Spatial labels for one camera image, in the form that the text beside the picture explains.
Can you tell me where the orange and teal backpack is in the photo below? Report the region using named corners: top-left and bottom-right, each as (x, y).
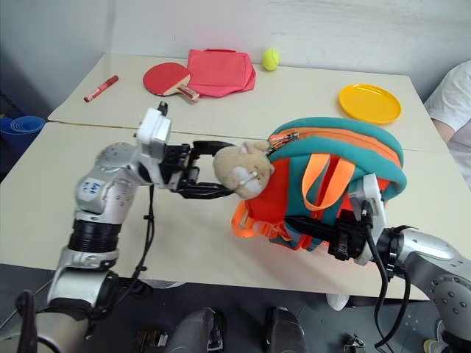
top-left (231, 116), bottom-right (408, 253)

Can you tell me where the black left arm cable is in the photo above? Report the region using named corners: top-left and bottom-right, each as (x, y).
top-left (119, 182), bottom-right (156, 299)

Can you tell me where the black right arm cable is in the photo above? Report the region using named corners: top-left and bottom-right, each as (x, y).
top-left (361, 208), bottom-right (411, 349)

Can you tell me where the person in white clothes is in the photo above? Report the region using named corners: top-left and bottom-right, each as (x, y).
top-left (423, 60), bottom-right (471, 192)

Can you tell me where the beige plush animal toy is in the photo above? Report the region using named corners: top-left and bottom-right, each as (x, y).
top-left (213, 140), bottom-right (276, 202)

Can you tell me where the red marker pen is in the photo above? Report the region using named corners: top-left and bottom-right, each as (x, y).
top-left (83, 74), bottom-right (120, 104)

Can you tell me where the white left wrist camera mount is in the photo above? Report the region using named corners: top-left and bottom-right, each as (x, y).
top-left (133, 107), bottom-right (173, 185)

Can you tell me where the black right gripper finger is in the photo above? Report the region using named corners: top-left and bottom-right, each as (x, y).
top-left (284, 216), bottom-right (339, 240)

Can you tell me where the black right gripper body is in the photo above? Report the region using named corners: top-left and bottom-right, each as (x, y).
top-left (327, 209), bottom-right (369, 261)

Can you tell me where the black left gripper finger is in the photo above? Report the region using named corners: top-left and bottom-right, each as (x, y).
top-left (191, 140), bottom-right (237, 156)
top-left (177, 181), bottom-right (236, 200)

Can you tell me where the white shoe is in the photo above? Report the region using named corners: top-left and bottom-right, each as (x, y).
top-left (326, 293), bottom-right (350, 312)

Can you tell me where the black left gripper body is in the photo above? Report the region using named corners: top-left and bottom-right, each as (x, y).
top-left (158, 143), bottom-right (202, 193)

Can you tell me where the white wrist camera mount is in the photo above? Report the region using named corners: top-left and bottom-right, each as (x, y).
top-left (133, 107), bottom-right (173, 185)
top-left (347, 173), bottom-right (388, 266)

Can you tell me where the blue plastic bowls stack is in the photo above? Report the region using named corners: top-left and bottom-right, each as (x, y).
top-left (0, 115), bottom-right (46, 157)

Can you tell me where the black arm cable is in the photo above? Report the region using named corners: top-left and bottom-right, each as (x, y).
top-left (361, 208), bottom-right (411, 349)
top-left (119, 182), bottom-right (156, 299)

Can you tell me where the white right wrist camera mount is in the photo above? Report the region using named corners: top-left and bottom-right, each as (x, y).
top-left (347, 173), bottom-right (388, 266)

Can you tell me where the dark rounded shape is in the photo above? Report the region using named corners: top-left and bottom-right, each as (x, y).
top-left (171, 307), bottom-right (227, 353)
top-left (262, 306), bottom-right (308, 353)

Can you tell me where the yellow plastic plate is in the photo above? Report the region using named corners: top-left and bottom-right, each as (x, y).
top-left (338, 83), bottom-right (403, 125)

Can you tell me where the pink fabric bag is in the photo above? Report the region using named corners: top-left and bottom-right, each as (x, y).
top-left (186, 48), bottom-right (257, 99)

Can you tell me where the yellow-green tennis ball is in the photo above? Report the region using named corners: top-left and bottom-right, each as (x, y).
top-left (261, 48), bottom-right (281, 71)

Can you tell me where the red table tennis paddle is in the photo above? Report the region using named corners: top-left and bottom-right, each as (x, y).
top-left (142, 62), bottom-right (202, 104)

